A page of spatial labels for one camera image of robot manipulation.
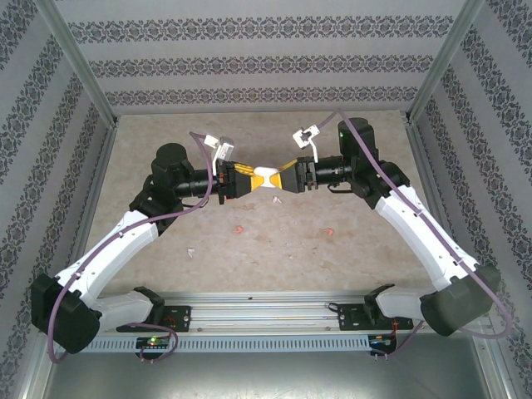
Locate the white earbud charging case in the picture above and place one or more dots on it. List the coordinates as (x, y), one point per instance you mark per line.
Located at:
(264, 171)

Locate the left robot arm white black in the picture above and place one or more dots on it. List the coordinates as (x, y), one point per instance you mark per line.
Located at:
(124, 232)

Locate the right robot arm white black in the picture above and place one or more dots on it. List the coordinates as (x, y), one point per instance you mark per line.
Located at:
(420, 232)

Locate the small circuit board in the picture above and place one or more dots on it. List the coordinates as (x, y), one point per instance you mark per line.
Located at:
(153, 341)
(382, 341)

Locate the aluminium table side rail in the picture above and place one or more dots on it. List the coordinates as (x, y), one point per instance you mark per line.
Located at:
(420, 145)
(97, 195)

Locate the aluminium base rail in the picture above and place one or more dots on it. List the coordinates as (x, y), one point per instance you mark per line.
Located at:
(266, 311)

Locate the aluminium frame post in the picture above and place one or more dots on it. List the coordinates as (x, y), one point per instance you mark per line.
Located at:
(79, 62)
(444, 58)

